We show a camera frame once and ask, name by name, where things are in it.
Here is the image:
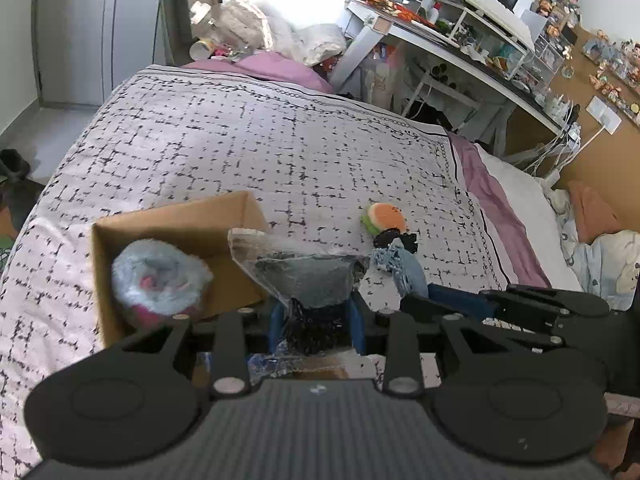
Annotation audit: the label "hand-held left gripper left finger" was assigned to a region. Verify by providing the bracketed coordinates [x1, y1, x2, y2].
[106, 299, 292, 400]

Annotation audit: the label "black scrunchie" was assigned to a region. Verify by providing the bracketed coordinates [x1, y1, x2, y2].
[373, 228, 419, 254]

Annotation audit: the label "brown cardboard box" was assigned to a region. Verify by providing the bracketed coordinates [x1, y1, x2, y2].
[90, 190, 352, 389]

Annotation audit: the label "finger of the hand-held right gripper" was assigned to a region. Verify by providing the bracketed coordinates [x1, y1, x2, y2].
[399, 293, 569, 351]
[428, 284, 611, 321]

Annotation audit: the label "burger plush toy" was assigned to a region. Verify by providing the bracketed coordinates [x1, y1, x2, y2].
[362, 202, 409, 236]

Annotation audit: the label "white desk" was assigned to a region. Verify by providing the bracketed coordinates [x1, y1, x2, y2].
[344, 0, 582, 134]

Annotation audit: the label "white monitor riser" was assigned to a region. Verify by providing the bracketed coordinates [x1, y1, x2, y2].
[446, 0, 537, 57]

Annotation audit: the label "white duvet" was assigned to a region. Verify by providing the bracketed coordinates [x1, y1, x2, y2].
[477, 144, 587, 294]

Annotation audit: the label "white power cables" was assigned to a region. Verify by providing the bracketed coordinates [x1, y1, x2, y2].
[519, 124, 584, 182]

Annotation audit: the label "dark slippers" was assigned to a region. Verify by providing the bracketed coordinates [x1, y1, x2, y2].
[0, 148, 32, 184]

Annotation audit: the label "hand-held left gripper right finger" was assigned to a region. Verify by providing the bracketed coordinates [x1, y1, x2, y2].
[347, 292, 540, 400]

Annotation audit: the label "light blue cartoon quilt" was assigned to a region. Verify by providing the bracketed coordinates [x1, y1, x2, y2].
[547, 187, 640, 312]

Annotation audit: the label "pile of white plastic bags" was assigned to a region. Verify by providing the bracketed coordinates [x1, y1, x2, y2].
[219, 0, 347, 67]

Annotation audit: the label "clear acrylic shelf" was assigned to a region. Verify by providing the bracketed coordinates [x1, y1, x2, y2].
[522, 7, 572, 84]

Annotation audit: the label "white wall outlet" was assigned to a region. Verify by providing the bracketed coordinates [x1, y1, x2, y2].
[584, 95, 622, 135]

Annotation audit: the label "printed shopping bag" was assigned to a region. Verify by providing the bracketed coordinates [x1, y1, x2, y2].
[359, 54, 402, 107]

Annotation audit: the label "blue denim cloth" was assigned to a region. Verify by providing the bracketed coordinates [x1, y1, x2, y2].
[372, 238, 430, 299]

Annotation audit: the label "printed blanket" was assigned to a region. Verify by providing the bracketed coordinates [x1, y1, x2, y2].
[0, 64, 524, 467]

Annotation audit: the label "grey paw plush toy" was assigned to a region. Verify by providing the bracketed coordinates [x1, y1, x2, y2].
[110, 238, 215, 331]

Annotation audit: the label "red snack packets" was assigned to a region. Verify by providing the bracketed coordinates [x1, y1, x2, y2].
[362, 0, 427, 24]

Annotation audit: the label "orange pillow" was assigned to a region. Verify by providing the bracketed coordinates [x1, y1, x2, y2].
[567, 179, 627, 244]

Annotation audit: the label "plastic-wrapped dark cloth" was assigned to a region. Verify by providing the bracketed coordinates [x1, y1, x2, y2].
[227, 227, 372, 357]

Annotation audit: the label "row of small figurines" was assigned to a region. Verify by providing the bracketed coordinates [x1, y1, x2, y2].
[582, 29, 640, 127]

